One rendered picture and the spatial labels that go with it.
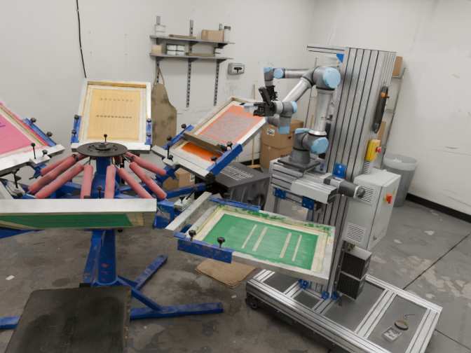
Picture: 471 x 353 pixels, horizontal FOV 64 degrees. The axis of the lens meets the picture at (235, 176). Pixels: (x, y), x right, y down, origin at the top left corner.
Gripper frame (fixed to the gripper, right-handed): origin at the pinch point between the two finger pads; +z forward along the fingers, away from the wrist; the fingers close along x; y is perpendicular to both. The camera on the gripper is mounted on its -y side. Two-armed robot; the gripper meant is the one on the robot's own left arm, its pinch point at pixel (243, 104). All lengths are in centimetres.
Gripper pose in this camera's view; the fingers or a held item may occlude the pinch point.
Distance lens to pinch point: 214.3
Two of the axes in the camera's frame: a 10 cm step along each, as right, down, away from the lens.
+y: -0.3, 9.7, 2.4
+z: -8.9, 0.8, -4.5
